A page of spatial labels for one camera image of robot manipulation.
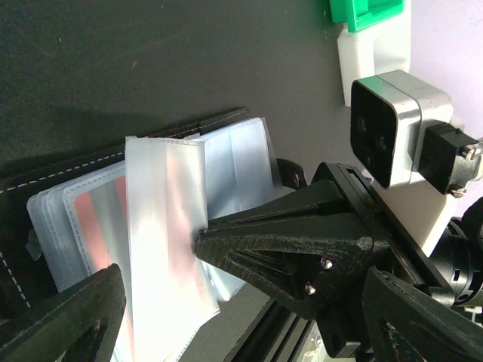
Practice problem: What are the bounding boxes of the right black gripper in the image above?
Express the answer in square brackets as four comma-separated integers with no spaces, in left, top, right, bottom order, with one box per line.
[195,158,453,358]

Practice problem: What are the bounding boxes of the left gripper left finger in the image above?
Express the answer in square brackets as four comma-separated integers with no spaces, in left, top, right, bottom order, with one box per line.
[1,264,126,361]

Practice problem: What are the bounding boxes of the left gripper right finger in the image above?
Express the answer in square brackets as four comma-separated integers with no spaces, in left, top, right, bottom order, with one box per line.
[362,267,482,361]

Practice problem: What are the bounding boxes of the black card holder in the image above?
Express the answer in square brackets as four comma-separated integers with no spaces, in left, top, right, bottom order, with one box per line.
[1,109,279,361]

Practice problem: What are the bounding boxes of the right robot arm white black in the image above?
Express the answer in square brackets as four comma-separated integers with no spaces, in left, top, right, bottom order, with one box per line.
[195,163,482,361]

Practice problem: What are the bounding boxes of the white translucent bin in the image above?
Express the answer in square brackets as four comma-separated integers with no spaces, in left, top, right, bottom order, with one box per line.
[337,1,411,107]

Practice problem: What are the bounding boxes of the green bin middle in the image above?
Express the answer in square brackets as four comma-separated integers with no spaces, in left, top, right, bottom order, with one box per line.
[329,0,405,32]

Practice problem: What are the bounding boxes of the black aluminium rail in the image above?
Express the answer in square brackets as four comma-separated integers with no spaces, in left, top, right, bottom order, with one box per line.
[224,299,323,362]

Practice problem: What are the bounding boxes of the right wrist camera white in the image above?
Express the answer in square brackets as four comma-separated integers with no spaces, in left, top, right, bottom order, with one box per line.
[350,70,456,255]

